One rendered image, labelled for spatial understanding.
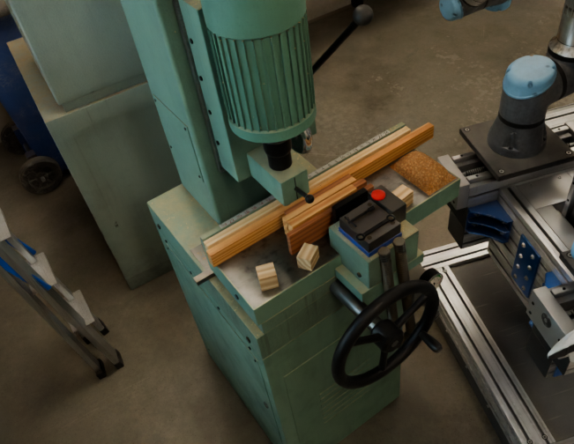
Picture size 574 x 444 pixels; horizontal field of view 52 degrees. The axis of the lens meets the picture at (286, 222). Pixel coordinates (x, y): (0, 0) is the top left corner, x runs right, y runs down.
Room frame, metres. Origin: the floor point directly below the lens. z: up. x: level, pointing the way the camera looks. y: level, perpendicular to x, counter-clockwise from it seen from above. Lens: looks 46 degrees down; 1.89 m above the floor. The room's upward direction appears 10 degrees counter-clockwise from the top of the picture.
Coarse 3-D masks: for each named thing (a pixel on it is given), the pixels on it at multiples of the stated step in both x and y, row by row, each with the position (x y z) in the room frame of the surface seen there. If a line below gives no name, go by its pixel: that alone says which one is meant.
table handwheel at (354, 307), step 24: (336, 288) 0.80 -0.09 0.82; (408, 288) 0.68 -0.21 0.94; (432, 288) 0.71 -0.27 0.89; (360, 312) 0.72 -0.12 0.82; (408, 312) 0.69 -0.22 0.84; (432, 312) 0.71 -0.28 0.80; (384, 336) 0.65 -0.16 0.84; (336, 360) 0.60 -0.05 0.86; (384, 360) 0.65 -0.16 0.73; (360, 384) 0.61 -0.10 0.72
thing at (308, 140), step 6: (306, 132) 1.09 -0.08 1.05; (294, 138) 1.11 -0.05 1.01; (300, 138) 1.10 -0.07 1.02; (306, 138) 1.08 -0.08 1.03; (312, 138) 1.09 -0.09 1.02; (294, 144) 1.13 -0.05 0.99; (300, 144) 1.10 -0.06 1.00; (306, 144) 1.08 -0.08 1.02; (312, 144) 1.09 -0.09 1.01; (294, 150) 1.12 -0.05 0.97; (300, 150) 1.10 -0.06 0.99; (306, 150) 1.09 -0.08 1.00
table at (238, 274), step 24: (384, 168) 1.08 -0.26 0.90; (456, 192) 0.99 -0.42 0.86; (408, 216) 0.92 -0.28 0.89; (264, 240) 0.91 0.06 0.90; (240, 264) 0.85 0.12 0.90; (288, 264) 0.83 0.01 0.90; (336, 264) 0.82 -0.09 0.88; (408, 264) 0.80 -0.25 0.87; (240, 288) 0.78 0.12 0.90; (288, 288) 0.76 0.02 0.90; (312, 288) 0.79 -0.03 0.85; (360, 288) 0.75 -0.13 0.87; (264, 312) 0.73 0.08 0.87
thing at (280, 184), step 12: (252, 156) 1.01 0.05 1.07; (264, 156) 1.00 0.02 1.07; (252, 168) 1.01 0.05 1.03; (264, 168) 0.96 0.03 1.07; (288, 168) 0.95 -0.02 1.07; (300, 168) 0.94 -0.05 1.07; (264, 180) 0.97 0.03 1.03; (276, 180) 0.92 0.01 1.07; (288, 180) 0.91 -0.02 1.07; (300, 180) 0.93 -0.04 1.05; (276, 192) 0.93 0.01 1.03; (288, 192) 0.91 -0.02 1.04
